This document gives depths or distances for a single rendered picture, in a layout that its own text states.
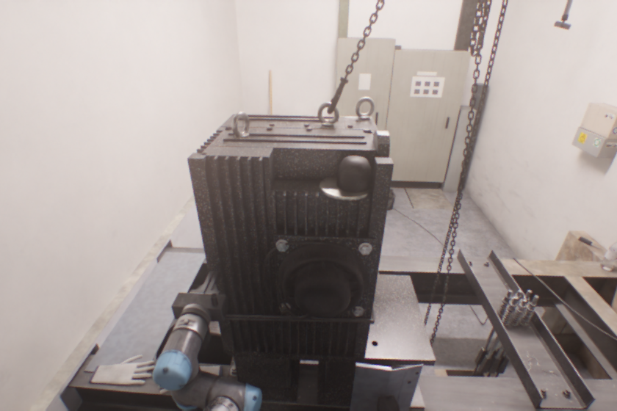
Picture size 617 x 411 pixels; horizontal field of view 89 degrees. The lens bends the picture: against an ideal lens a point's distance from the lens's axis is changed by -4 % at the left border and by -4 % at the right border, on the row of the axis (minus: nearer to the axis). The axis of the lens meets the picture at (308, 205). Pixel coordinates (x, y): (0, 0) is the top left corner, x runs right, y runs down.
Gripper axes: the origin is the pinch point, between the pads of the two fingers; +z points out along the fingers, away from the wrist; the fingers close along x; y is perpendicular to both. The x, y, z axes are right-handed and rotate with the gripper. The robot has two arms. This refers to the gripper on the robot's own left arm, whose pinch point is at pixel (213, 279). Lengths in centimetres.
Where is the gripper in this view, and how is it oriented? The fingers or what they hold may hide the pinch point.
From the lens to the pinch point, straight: 99.6
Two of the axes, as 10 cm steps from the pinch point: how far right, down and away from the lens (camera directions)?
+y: 0.1, -8.7, -4.9
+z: 0.5, -4.9, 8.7
